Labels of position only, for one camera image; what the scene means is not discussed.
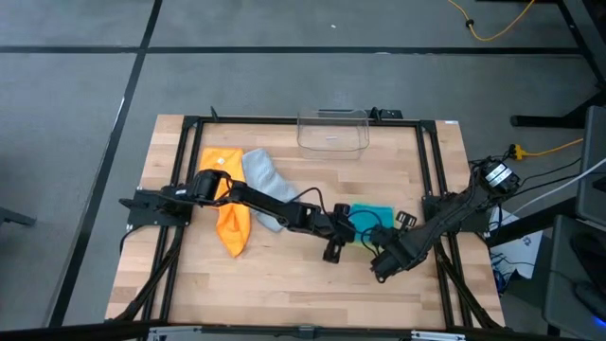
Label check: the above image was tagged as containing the yellow cord with plug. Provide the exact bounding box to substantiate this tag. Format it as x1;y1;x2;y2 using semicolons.
509;137;584;161

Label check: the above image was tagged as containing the black furniture foot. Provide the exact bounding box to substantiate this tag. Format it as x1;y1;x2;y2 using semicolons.
0;206;37;228

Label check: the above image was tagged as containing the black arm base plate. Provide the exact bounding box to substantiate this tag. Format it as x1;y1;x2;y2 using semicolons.
422;192;491;234
118;187;195;228

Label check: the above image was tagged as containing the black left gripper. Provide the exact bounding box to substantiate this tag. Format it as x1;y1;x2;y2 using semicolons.
323;213;357;264

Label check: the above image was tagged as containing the silver bracket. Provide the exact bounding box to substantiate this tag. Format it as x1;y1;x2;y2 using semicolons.
410;330;468;341
146;325;205;341

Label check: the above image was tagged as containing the white paper sheet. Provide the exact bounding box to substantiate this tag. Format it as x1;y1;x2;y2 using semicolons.
487;206;544;280

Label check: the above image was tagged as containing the orange microfiber towel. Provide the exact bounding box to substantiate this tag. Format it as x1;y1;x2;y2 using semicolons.
197;146;252;260

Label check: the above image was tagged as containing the grey waffle microfiber towel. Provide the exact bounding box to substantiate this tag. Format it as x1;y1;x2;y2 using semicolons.
241;147;304;234

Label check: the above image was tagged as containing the black gantry beam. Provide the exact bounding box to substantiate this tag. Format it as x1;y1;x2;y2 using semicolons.
0;320;606;341

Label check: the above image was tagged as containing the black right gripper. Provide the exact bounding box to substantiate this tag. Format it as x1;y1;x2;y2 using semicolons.
370;225;420;284

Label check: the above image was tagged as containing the yellow extension cord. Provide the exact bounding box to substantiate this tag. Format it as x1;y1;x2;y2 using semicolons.
447;0;537;43

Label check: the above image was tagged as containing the black frame bracket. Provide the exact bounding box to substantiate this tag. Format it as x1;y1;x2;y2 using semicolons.
368;107;404;120

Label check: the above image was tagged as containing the teal microfiber towel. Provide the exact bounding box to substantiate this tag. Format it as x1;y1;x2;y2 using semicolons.
348;203;397;244

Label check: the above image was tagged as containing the clear plastic bin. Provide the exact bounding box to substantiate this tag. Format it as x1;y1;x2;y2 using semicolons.
296;107;371;161

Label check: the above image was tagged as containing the black aluminium table frame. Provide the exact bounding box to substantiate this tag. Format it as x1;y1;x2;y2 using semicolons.
106;106;507;332

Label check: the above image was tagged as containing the black desk frame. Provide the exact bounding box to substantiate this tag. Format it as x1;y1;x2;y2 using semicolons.
509;0;606;130

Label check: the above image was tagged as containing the white cable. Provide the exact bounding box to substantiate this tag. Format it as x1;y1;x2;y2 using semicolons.
509;157;606;217

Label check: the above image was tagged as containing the grey desk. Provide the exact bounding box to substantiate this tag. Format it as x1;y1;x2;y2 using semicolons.
542;213;606;340

